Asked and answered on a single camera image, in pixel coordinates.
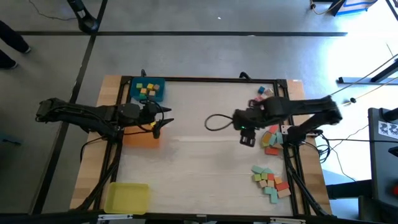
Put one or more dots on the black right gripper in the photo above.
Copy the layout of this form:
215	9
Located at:
248	132

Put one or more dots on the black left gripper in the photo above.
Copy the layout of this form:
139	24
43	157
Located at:
148	113

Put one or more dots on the yellow-green wooden block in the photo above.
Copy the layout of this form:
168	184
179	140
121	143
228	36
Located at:
265	144

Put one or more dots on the orange wooden block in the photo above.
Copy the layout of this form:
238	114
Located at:
266	137

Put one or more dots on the natural wooden cube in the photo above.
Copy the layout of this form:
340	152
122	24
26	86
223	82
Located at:
263	183
151	93
156	87
270	183

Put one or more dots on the green wooden cube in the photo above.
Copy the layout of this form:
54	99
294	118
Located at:
264	176
142	96
257	177
139	85

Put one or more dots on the orange wooden cube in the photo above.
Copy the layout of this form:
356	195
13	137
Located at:
278	180
143	91

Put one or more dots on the yellow wooden cube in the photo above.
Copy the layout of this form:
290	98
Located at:
150	86

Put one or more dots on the teal triangular wooden block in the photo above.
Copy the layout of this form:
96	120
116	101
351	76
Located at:
268	171

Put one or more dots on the red wooden cube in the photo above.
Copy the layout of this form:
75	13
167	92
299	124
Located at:
270	177

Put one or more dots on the teal wooden cube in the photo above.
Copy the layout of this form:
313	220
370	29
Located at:
268	190

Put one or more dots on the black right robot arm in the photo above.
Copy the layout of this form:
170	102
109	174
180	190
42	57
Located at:
304	107

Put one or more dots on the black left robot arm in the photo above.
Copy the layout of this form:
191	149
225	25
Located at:
77	113

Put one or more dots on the natural wooden block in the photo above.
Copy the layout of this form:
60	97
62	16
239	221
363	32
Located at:
278	146
284	193
269	92

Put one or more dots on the orange plastic bin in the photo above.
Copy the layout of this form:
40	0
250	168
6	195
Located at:
140	141

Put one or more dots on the blue plastic bin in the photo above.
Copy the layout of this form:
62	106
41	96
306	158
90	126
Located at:
133	93

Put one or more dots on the blue wooden cube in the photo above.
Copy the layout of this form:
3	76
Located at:
261	90

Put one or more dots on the yellow plastic bin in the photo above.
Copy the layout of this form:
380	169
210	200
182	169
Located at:
127	199

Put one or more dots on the black standing desk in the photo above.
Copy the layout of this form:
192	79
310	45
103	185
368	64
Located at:
357	80

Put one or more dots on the black operator desk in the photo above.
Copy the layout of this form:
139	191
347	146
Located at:
382	161

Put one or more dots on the person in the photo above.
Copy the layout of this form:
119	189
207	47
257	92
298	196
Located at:
11	39

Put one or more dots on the black table frame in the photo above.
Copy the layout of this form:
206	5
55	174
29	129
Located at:
202	79

